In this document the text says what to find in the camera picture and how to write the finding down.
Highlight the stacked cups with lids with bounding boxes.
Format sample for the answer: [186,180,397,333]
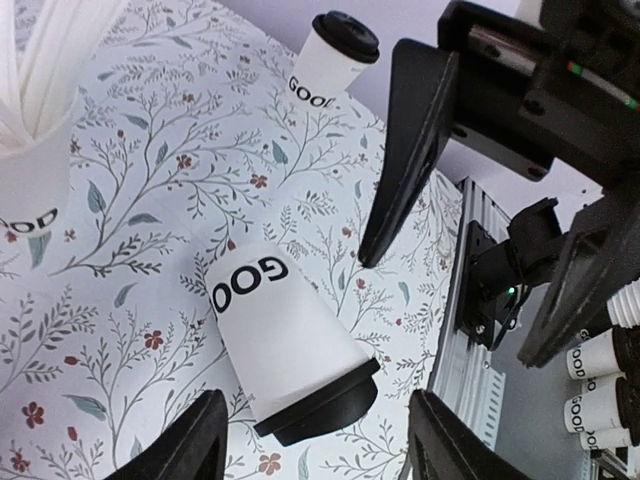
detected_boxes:
[562,284,640,451]

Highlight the front aluminium rail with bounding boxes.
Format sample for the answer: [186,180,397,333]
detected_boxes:
[398,179,509,479]

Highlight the black plastic cup lid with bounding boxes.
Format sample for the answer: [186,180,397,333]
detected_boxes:
[312,10,380,65]

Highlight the white paper coffee cup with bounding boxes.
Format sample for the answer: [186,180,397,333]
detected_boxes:
[285,30,369,113]

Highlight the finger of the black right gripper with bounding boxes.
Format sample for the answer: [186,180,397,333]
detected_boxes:
[358,39,459,268]
[518,179,639,368]

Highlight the floral patterned table mat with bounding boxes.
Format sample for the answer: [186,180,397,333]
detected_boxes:
[1,1,462,479]

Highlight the white paper cup corner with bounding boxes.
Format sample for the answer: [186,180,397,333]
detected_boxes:
[206,243,369,422]

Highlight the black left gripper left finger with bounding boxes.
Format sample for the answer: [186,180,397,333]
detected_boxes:
[109,390,228,480]

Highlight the white cup holding straws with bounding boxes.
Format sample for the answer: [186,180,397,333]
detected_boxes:
[1,104,75,238]

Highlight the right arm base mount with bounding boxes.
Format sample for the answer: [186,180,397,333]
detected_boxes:
[455,220,526,351]

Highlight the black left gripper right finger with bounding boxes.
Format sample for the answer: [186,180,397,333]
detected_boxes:
[408,390,528,480]

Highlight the bundle of white wrapped straws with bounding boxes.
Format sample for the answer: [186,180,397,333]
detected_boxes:
[1,1,127,151]

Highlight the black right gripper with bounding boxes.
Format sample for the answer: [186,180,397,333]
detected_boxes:
[438,1,639,180]

